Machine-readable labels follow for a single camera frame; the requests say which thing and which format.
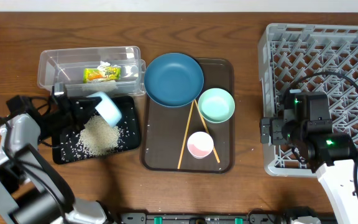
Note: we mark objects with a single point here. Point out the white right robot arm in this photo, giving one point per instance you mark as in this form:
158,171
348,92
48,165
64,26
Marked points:
333,157

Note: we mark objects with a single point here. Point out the dark blue plate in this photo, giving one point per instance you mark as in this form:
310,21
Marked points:
173,80

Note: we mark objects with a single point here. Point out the light blue bowl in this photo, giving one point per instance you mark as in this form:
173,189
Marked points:
107,109

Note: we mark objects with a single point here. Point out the clear plastic waste bin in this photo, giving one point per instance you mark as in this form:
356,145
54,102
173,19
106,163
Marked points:
67,65

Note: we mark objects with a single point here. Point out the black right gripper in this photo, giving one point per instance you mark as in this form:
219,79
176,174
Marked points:
277,135

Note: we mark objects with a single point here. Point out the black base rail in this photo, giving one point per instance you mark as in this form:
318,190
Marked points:
159,218

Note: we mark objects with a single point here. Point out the right wooden chopstick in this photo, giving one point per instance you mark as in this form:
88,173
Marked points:
206,129

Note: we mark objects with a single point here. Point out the left wooden chopstick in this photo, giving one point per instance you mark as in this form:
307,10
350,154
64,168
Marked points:
185,135

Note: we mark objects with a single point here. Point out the pink white cup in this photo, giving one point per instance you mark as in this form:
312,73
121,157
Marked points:
200,144

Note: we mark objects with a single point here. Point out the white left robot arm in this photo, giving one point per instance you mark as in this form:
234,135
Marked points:
31,190

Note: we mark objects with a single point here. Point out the black waste tray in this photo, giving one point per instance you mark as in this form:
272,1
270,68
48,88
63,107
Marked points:
129,124

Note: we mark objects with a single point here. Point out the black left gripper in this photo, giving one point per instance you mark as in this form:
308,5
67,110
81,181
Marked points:
72,107

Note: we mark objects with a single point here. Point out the grey dishwasher rack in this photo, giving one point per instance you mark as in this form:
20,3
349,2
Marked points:
288,52

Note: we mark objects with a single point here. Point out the mint green bowl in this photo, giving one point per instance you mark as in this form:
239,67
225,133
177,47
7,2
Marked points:
216,105

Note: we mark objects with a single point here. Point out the yellow snack wrapper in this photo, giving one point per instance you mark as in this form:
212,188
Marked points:
101,74

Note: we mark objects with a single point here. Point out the white rice pile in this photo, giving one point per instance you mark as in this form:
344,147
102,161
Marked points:
99,138

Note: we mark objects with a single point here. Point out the wooden chopstick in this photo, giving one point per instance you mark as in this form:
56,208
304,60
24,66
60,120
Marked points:
206,129
185,135

